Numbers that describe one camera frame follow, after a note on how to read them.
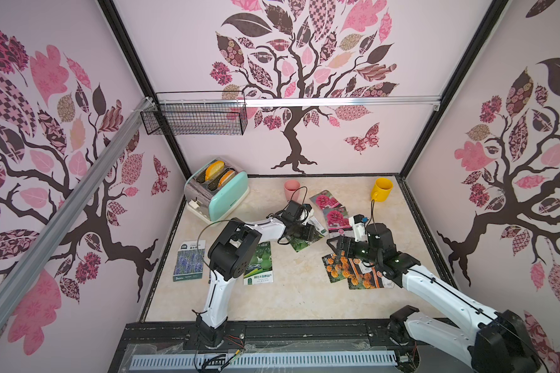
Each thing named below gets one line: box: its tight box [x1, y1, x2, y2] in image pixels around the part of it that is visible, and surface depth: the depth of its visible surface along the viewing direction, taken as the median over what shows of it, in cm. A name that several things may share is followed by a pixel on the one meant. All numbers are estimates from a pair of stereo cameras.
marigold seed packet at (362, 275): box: [346, 257, 395, 290], surface depth 87 cm
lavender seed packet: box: [172, 239, 207, 283], surface depth 91 cm
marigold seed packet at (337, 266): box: [321, 253, 350, 284], surface depth 90 cm
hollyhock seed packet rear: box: [308, 189, 343, 211], surface depth 112 cm
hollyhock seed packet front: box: [322, 205, 354, 238], surface depth 105 cm
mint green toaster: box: [184, 156, 250, 225], surface depth 94 cm
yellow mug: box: [370, 177, 394, 203], surface depth 108 cm
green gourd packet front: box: [243, 240, 274, 286], surface depth 90 cm
